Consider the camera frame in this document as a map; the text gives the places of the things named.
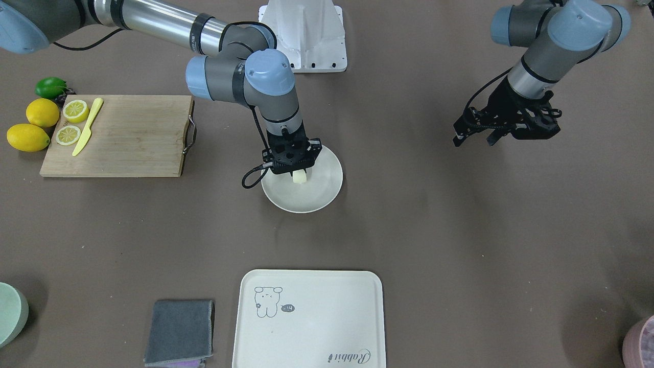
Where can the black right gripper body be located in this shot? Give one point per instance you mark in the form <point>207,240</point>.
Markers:
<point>315,148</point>

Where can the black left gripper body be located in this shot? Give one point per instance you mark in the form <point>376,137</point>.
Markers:
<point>506,102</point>

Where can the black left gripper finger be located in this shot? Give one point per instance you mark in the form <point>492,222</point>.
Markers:
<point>464,129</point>
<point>498,133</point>

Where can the cream round plate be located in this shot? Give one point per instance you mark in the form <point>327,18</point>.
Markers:
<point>324,182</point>

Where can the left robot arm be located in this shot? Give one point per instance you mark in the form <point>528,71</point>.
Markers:
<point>557,36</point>

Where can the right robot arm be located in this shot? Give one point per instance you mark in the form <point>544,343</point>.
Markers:
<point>236,62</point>

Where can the cream rectangular rabbit tray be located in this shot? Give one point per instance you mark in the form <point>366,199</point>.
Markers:
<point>310,318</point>

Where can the wooden cutting board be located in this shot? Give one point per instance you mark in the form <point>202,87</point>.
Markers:
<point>132,136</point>

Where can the yellow plastic knife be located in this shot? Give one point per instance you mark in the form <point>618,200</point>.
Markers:
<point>86,131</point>

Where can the dark grey folded cloth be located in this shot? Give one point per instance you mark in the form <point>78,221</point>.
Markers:
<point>181,333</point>

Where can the lemon half slice upper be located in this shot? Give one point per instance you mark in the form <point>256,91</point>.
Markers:
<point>76,111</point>

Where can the lemon half slice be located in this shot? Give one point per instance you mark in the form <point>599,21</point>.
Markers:
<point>67,135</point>
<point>76,111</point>

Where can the lemon half slice lower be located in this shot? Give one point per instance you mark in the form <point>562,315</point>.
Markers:
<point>67,135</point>

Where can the green lime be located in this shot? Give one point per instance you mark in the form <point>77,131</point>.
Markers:
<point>50,87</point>

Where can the whole lemon far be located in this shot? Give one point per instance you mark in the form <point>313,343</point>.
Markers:
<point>43,113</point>

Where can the pink bowl with ice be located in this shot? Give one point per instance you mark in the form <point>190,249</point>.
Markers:
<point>637,347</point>

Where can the mint green bowl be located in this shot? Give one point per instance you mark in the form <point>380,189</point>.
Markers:
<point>14,313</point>

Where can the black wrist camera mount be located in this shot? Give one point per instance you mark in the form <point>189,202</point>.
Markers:
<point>286,156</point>

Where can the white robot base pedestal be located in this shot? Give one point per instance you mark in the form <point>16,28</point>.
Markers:
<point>310,33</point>

